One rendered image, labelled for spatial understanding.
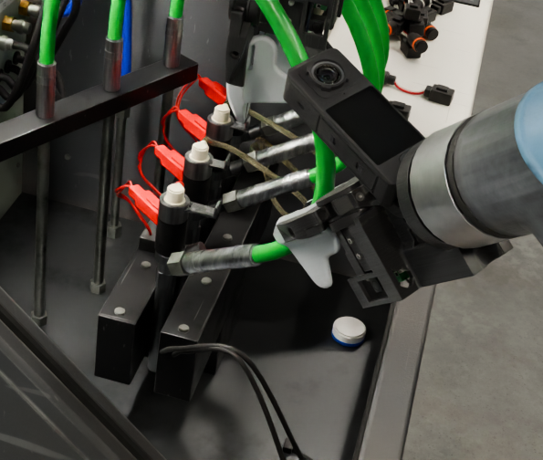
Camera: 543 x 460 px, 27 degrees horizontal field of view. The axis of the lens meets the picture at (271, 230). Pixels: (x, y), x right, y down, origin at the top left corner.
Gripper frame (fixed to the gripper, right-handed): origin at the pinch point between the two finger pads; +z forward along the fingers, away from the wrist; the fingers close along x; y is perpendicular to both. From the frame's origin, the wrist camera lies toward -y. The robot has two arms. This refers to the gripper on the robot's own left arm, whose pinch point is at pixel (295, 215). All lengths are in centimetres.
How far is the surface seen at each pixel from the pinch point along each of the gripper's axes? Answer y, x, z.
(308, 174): -1.3, 13.1, 18.2
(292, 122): -6.3, 22.0, 31.3
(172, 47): -19.6, 15.2, 34.2
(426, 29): -9, 65, 58
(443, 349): 56, 95, 147
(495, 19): -3, 247, 251
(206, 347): 7.4, -4.4, 18.5
